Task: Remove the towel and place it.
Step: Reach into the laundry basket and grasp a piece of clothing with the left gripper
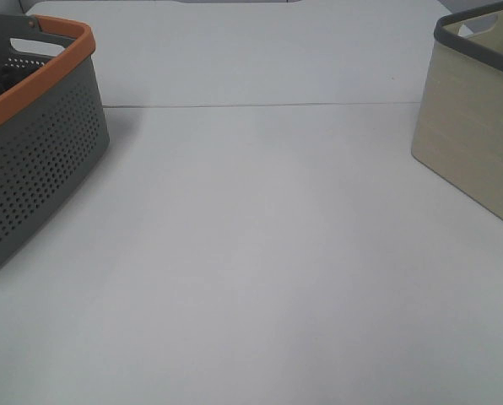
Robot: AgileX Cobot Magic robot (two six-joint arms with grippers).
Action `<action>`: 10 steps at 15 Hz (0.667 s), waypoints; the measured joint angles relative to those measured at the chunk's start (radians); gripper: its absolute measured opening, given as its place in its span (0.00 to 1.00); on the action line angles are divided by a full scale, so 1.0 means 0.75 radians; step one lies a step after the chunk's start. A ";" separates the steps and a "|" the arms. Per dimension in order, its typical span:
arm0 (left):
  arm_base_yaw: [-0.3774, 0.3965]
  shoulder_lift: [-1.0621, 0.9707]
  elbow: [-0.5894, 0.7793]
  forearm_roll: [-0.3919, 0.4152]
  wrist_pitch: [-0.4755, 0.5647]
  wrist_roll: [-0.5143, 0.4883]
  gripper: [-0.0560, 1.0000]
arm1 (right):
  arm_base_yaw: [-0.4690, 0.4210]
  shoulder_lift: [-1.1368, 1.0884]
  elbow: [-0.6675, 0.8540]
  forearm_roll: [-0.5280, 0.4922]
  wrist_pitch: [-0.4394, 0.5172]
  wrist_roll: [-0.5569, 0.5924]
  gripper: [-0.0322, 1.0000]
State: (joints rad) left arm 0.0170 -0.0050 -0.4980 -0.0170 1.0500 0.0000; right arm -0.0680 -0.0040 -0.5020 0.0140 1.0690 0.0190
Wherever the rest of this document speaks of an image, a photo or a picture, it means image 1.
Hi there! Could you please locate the grey perforated basket orange rim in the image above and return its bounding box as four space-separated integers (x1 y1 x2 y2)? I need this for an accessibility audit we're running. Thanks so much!
0 13 110 267

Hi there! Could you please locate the beige bin grey rim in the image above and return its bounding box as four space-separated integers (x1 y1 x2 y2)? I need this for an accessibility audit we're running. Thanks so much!
411 1 503 220

